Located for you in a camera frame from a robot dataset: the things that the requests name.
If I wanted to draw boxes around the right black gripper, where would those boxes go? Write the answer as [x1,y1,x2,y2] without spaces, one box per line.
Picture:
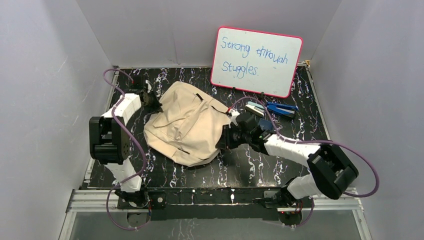
[215,124,251,150]

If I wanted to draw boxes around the beige canvas backpack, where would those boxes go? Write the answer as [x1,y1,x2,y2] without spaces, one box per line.
[143,81,230,167]

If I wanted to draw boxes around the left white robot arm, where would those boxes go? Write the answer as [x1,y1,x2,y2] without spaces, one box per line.
[89,80,162,208]

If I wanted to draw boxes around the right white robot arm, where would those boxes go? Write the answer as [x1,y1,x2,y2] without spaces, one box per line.
[215,113,359,207]

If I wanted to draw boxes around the light blue white stapler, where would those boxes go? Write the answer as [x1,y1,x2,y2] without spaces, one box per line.
[244,101,265,118]

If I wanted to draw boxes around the blue black stapler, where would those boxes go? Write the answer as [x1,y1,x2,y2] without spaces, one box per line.
[265,102,299,119]

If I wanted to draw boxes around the pink framed whiteboard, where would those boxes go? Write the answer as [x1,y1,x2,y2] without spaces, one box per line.
[210,26,303,98]

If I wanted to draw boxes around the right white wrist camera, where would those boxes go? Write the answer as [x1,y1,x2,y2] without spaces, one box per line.
[228,109,240,126]

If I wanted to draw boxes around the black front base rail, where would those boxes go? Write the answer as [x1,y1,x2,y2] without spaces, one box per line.
[145,187,299,222]

